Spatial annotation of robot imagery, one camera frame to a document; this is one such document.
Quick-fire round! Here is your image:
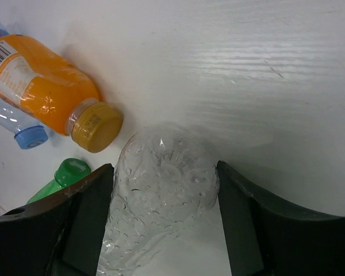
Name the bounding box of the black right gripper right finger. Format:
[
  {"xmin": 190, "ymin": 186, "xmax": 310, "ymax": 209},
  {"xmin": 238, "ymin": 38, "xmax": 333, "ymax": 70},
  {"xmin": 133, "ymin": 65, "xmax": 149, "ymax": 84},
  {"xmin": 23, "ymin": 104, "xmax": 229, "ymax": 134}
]
[{"xmin": 217, "ymin": 161, "xmax": 345, "ymax": 275}]

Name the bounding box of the green plastic bottle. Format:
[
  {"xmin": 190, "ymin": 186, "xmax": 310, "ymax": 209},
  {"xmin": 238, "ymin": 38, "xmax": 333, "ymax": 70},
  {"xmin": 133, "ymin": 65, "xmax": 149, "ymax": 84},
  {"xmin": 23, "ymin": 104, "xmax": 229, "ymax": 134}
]
[{"xmin": 27, "ymin": 158, "xmax": 91, "ymax": 204}]

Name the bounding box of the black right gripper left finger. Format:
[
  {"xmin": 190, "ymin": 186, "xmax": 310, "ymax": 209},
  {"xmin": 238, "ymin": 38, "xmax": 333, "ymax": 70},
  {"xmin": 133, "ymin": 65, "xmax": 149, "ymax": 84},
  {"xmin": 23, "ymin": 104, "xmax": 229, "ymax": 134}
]
[{"xmin": 0, "ymin": 164, "xmax": 114, "ymax": 275}]

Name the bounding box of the clear bottle white cap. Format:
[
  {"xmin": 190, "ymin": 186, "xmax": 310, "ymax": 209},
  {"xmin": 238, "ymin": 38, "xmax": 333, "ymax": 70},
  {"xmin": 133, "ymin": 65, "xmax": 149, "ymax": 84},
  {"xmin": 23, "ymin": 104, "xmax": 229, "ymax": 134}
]
[{"xmin": 97, "ymin": 124, "xmax": 220, "ymax": 275}]

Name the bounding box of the orange juice bottle yellow cap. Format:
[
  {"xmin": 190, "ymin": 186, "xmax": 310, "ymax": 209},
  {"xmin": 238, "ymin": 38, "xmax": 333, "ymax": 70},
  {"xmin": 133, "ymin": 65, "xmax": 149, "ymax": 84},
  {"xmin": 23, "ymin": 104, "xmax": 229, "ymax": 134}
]
[{"xmin": 0, "ymin": 34, "xmax": 123, "ymax": 153}]

